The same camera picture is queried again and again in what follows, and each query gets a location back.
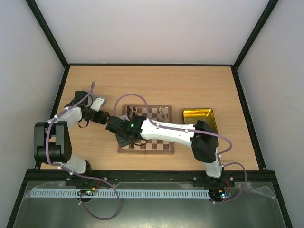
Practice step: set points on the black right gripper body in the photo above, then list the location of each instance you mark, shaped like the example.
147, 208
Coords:
119, 137

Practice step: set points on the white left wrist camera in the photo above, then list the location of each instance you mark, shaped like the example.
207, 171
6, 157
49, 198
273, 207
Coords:
98, 103

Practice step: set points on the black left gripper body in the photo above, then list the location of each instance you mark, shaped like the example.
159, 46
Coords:
97, 119

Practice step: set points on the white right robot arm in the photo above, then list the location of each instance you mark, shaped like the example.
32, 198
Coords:
199, 137

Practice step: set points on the wooden chess board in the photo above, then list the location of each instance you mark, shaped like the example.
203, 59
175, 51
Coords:
161, 113

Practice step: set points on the slotted white cable duct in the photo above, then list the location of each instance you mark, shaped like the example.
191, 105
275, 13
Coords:
122, 193

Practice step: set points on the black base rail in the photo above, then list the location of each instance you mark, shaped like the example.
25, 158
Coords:
196, 178

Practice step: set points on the gold metal tin tray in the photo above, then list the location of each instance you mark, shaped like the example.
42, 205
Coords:
191, 116

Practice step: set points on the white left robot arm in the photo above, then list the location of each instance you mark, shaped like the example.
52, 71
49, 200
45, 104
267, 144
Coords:
52, 143

